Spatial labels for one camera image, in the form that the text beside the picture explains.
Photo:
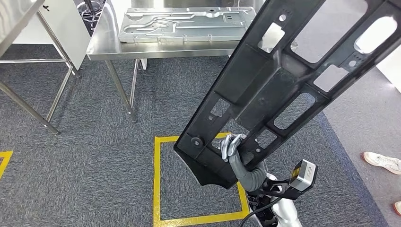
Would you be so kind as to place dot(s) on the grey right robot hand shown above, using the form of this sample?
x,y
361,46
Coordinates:
x,y
230,147

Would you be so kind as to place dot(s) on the black plastic frame part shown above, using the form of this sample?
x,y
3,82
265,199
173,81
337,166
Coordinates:
x,y
266,87

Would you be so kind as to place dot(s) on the stainless steel workbench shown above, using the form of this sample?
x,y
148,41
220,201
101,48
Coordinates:
x,y
103,47

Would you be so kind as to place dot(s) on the stamped sheet metal plate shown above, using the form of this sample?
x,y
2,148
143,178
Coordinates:
x,y
188,34

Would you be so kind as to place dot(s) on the person's foot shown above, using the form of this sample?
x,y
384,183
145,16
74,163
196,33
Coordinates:
x,y
398,208
382,163

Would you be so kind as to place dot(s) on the white board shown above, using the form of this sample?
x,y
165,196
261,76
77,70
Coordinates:
x,y
391,69

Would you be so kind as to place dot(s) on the white panel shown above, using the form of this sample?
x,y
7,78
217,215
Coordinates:
x,y
69,31

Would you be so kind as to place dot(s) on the stainless steel table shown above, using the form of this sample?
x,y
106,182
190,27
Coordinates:
x,y
18,18

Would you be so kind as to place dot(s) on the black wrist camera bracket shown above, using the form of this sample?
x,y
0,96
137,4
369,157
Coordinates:
x,y
278,189

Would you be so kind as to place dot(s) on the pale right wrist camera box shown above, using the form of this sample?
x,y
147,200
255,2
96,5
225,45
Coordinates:
x,y
305,175

